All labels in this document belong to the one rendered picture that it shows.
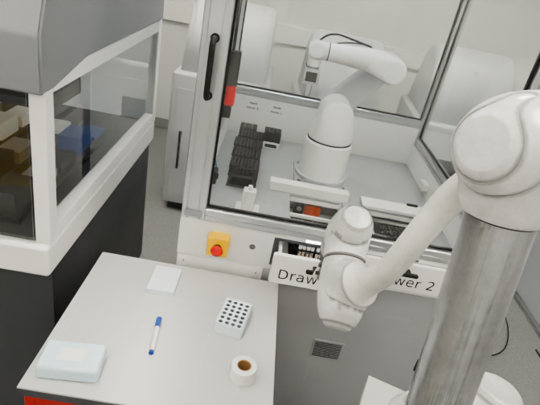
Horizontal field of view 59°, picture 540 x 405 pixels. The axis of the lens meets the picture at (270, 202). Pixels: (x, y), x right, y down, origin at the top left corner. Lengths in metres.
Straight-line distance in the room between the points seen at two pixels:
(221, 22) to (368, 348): 1.28
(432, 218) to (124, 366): 0.86
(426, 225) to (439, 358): 0.28
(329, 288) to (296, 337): 0.82
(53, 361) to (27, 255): 0.37
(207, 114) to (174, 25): 3.32
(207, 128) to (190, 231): 0.37
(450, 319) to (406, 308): 1.05
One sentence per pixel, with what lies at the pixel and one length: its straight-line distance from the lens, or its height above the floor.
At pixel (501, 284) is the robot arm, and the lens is 0.76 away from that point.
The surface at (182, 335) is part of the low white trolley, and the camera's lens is 1.45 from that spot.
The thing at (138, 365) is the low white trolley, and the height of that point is 0.76.
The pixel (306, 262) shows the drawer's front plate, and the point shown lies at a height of 0.92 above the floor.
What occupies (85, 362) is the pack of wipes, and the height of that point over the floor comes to 0.80.
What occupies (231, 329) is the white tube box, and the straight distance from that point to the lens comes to 1.44.
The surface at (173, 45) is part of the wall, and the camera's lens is 4.77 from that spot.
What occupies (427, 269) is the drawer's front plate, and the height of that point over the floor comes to 0.92.
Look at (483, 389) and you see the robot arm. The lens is 1.07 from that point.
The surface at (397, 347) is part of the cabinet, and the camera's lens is 1.96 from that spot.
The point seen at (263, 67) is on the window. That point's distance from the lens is 1.42.
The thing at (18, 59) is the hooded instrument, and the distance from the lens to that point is 1.31.
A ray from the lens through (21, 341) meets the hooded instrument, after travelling 1.91.
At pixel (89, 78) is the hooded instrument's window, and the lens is 1.65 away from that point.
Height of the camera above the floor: 1.77
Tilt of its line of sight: 28 degrees down
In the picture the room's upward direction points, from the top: 12 degrees clockwise
